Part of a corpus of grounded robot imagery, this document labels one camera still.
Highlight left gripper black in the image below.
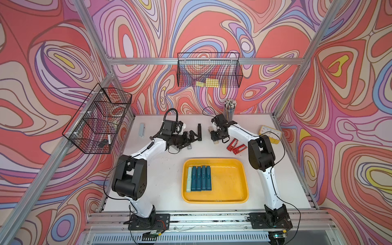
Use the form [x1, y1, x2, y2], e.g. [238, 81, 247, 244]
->
[170, 130, 199, 149]

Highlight dark teal pruning pliers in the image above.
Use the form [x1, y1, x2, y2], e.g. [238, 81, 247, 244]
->
[191, 166, 197, 192]

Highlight pale green pruning pliers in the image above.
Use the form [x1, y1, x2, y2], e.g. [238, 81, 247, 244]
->
[186, 166, 193, 193]

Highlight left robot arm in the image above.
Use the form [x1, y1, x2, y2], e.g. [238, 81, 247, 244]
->
[111, 119, 202, 219]

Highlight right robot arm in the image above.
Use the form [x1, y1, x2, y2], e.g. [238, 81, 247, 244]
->
[210, 114, 288, 226]

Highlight beige pruning pliers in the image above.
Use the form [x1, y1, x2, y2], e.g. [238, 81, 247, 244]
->
[208, 126, 219, 145]

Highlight black pruning pliers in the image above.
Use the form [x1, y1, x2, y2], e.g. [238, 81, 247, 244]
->
[197, 124, 202, 141]

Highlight light blue-grey pliers far left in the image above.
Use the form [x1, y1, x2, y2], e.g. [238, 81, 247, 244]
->
[138, 123, 146, 138]

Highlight yellow plastic storage tray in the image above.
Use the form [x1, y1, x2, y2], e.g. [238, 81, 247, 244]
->
[182, 158, 249, 204]

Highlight pencil holder cup with pencils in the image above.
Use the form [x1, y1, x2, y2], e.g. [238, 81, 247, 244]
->
[223, 99, 237, 121]

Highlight yellow sticky notes in basket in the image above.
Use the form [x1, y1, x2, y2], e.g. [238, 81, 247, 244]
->
[196, 78, 219, 88]

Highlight yellow alarm clock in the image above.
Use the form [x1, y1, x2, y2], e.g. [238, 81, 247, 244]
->
[259, 125, 282, 145]

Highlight black wire basket back wall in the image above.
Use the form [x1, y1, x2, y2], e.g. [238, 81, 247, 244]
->
[177, 51, 244, 88]

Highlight black wire basket wall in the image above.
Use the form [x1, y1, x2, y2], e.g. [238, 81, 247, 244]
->
[62, 84, 132, 154]
[177, 51, 244, 88]

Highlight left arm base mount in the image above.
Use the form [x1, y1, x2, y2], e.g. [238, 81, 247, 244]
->
[128, 213, 170, 232]

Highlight black wire basket left wall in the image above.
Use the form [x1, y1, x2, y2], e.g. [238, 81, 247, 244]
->
[62, 84, 132, 154]

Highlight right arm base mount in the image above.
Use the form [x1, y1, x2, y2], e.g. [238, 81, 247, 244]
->
[247, 204, 293, 230]

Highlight aluminium front rail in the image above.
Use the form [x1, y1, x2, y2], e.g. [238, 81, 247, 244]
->
[80, 210, 343, 245]

